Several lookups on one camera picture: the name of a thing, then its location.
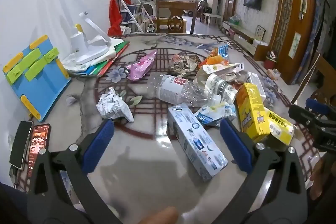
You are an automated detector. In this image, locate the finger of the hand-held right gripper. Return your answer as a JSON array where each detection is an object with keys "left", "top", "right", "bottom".
[
  {"left": 305, "top": 97, "right": 332, "bottom": 116},
  {"left": 288, "top": 105, "right": 326, "bottom": 132}
]

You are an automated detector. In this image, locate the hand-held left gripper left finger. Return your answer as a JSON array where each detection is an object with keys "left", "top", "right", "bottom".
[{"left": 27, "top": 118, "right": 124, "bottom": 224}]

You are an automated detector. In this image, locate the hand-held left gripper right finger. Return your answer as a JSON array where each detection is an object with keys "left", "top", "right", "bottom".
[{"left": 219, "top": 118, "right": 308, "bottom": 224}]

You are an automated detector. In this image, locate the white paper ball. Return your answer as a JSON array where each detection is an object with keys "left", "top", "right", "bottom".
[{"left": 96, "top": 87, "right": 134, "bottom": 123}]

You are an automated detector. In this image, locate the grey patterned carton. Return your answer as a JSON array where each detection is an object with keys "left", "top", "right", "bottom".
[{"left": 193, "top": 73, "right": 238, "bottom": 105}]

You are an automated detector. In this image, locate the orange snack bag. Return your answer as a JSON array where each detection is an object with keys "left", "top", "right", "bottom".
[{"left": 198, "top": 42, "right": 231, "bottom": 68}]

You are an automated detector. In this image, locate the person's right hand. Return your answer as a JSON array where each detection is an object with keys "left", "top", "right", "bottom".
[{"left": 310, "top": 156, "right": 336, "bottom": 199}]

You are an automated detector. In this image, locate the person's left hand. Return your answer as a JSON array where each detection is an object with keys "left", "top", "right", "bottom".
[{"left": 136, "top": 206, "right": 179, "bottom": 224}]

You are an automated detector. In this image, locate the flat yellow packet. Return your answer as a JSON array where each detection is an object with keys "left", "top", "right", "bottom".
[{"left": 264, "top": 107, "right": 296, "bottom": 146}]

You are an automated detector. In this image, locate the carved wooden chair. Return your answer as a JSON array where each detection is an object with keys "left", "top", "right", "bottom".
[
  {"left": 291, "top": 51, "right": 336, "bottom": 109},
  {"left": 155, "top": 0, "right": 199, "bottom": 34}
]

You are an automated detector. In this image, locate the tall yellow box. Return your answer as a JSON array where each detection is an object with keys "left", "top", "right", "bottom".
[{"left": 235, "top": 83, "right": 271, "bottom": 140}]

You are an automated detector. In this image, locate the blue white plastic wrapper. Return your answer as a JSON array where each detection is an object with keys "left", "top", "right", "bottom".
[{"left": 195, "top": 102, "right": 237, "bottom": 127}]

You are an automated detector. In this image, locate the white blue toothpaste box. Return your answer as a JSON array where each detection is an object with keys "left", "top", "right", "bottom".
[{"left": 167, "top": 103, "right": 229, "bottom": 182}]

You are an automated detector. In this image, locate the cardboard box on floor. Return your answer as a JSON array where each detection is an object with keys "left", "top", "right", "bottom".
[{"left": 267, "top": 69, "right": 281, "bottom": 80}]

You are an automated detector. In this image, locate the phone with red screen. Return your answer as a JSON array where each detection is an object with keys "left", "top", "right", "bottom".
[{"left": 26, "top": 123, "right": 51, "bottom": 180}]

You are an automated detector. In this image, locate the red waste bin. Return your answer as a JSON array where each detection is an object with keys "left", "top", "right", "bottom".
[{"left": 264, "top": 50, "right": 278, "bottom": 70}]

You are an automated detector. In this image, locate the framed green painting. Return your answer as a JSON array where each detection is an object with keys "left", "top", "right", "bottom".
[{"left": 289, "top": 32, "right": 302, "bottom": 59}]

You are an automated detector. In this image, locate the blue white book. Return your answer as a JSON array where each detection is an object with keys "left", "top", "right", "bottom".
[{"left": 70, "top": 64, "right": 105, "bottom": 77}]

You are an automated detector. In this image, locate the black phone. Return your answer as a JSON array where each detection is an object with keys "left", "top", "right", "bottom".
[{"left": 9, "top": 120, "right": 34, "bottom": 170}]

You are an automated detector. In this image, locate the red book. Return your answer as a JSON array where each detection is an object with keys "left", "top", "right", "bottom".
[{"left": 97, "top": 52, "right": 122, "bottom": 78}]

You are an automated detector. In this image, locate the blue book stand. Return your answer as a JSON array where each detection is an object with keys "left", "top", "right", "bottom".
[{"left": 3, "top": 35, "right": 72, "bottom": 123}]

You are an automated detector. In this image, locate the clear plastic bottle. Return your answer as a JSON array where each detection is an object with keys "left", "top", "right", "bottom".
[{"left": 146, "top": 72, "right": 223, "bottom": 109}]

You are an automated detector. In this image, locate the pink foil wrapper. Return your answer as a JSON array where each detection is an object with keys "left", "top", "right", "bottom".
[{"left": 125, "top": 50, "right": 158, "bottom": 81}]

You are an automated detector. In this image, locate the small framed picture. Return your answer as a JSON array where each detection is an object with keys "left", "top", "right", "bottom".
[{"left": 255, "top": 25, "right": 266, "bottom": 39}]

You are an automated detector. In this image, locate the crumpled newspaper wad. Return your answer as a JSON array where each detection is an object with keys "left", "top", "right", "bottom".
[{"left": 168, "top": 54, "right": 201, "bottom": 77}]

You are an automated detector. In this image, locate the low television cabinet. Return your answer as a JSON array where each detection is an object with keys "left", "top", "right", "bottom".
[{"left": 222, "top": 21, "right": 268, "bottom": 60}]

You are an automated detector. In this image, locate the white desk lamp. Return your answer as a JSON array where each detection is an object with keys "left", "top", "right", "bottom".
[{"left": 70, "top": 12, "right": 117, "bottom": 65}]

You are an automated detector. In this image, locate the green book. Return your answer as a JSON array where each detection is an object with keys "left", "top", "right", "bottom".
[{"left": 87, "top": 40, "right": 131, "bottom": 75}]

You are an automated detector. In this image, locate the white bench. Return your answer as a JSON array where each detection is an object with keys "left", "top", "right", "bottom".
[{"left": 203, "top": 13, "right": 223, "bottom": 28}]

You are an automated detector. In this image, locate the red cloth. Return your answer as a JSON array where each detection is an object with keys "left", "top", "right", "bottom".
[{"left": 107, "top": 0, "right": 131, "bottom": 37}]

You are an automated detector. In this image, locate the white folding rack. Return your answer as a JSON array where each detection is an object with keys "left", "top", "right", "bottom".
[{"left": 114, "top": 0, "right": 158, "bottom": 34}]

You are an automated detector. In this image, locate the white bead string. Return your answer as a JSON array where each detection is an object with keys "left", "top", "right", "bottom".
[{"left": 291, "top": 52, "right": 320, "bottom": 104}]

